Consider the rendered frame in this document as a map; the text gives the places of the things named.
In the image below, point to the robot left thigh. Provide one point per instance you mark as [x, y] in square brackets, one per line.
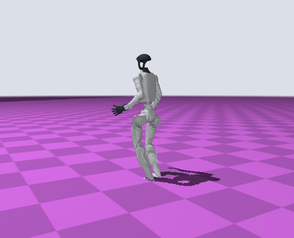
[136, 131]

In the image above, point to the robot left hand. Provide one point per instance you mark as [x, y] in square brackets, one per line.
[118, 109]

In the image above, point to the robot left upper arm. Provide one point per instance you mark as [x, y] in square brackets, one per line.
[138, 84]

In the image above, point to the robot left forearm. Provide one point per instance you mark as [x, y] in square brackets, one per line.
[133, 102]

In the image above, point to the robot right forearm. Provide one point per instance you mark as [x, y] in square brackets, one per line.
[154, 104]

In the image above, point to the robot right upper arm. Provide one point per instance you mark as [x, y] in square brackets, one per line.
[158, 90]

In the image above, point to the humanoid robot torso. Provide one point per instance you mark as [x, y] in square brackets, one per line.
[149, 89]

